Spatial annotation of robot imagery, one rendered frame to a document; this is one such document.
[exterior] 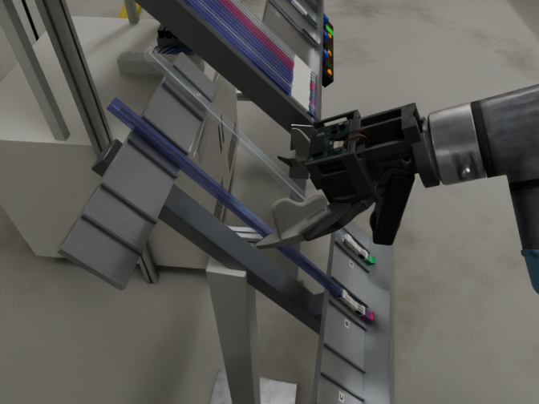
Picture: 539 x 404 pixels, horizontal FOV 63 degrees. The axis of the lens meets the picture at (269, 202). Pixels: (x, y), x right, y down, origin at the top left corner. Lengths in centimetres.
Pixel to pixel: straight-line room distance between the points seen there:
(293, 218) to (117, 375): 116
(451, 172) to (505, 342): 129
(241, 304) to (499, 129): 46
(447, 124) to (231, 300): 43
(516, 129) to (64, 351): 147
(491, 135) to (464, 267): 139
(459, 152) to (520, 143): 5
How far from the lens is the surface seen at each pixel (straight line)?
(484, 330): 169
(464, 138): 44
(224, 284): 68
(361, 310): 73
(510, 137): 44
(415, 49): 296
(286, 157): 58
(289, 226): 47
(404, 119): 44
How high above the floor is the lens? 139
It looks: 48 degrees down
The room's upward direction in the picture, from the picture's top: straight up
